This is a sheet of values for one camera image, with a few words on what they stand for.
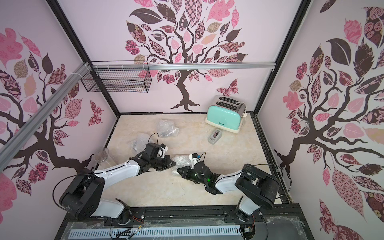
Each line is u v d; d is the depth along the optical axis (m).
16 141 0.52
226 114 0.98
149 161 0.69
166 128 1.01
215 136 1.03
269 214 0.76
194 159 0.79
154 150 0.71
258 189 0.44
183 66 0.92
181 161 0.85
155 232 0.70
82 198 0.42
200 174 0.64
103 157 0.79
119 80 1.22
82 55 0.84
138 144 0.90
